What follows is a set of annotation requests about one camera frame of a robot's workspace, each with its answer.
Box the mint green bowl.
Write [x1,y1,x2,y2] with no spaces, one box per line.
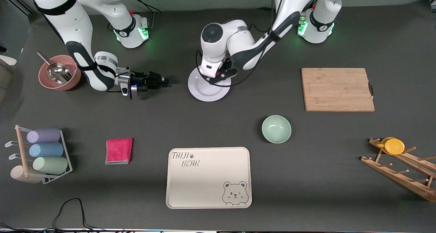
[262,115,292,144]

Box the wooden cutting board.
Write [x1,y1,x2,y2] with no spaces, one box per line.
[301,68,375,112]

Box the purple cup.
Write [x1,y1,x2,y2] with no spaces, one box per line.
[27,128,61,144]

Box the metal scoop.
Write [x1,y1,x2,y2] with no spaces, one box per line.
[37,51,73,85]

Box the black frame rail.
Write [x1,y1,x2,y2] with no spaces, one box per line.
[3,0,35,15]

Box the pale lavender round plate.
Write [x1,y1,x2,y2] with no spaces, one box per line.
[188,65,231,102]

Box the black right arm base cable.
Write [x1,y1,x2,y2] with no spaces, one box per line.
[129,0,161,31]

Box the green cup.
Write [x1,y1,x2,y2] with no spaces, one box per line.
[33,156,68,175]

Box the yellow cup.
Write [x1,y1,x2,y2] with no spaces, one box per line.
[376,137,405,155]

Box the beige cup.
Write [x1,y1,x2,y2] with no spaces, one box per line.
[10,165,44,184]

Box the blue cup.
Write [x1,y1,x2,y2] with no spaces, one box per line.
[29,143,64,158]

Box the white wire cup rack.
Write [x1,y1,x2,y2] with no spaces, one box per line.
[5,125,73,185]

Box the pink bowl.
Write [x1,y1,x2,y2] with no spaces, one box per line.
[38,55,82,91]

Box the wooden peg rack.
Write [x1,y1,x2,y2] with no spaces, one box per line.
[360,138,436,202]

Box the cream tray with bear print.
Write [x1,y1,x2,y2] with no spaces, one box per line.
[166,147,252,209]

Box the pink folded cloth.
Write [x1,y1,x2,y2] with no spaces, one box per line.
[105,138,133,165]

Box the thin black floor cable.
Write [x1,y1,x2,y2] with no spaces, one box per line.
[0,198,103,232]

